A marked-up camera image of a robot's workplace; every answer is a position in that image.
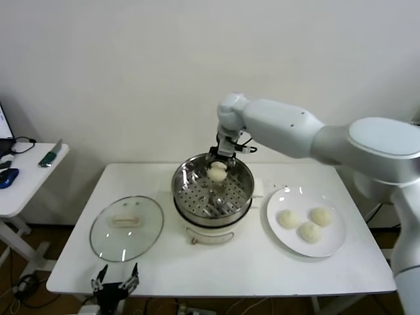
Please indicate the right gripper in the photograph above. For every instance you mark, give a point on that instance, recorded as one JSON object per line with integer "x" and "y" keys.
{"x": 226, "y": 146}

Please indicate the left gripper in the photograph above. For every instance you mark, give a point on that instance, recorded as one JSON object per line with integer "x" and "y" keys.
{"x": 110, "y": 292}

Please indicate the white steamed baozi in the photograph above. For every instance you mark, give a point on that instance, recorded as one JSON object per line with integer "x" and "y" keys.
{"x": 310, "y": 233}
{"x": 322, "y": 216}
{"x": 217, "y": 174}
{"x": 288, "y": 218}

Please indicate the round glass lid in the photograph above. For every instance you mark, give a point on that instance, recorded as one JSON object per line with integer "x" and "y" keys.
{"x": 128, "y": 236}

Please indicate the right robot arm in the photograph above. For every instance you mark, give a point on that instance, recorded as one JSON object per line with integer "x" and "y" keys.
{"x": 295, "y": 131}

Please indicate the stainless steel steamer basket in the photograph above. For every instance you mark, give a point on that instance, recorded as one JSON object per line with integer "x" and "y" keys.
{"x": 197, "y": 200}

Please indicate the cream electric cooking pot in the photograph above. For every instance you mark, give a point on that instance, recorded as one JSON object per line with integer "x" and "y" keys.
{"x": 210, "y": 234}

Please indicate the grey floor power strip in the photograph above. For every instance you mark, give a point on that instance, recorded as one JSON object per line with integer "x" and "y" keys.
{"x": 193, "y": 310}

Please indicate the white side table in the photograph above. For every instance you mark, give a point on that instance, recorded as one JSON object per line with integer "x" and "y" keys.
{"x": 29, "y": 183}

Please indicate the white round plate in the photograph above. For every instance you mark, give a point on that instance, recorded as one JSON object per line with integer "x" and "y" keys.
{"x": 315, "y": 249}

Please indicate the blue computer mouse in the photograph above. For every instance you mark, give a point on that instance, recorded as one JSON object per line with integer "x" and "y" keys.
{"x": 8, "y": 177}

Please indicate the small black white device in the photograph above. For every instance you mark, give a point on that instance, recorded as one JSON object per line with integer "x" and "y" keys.
{"x": 7, "y": 159}

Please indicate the black laptop computer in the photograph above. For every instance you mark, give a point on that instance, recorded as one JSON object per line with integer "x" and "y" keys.
{"x": 4, "y": 126}

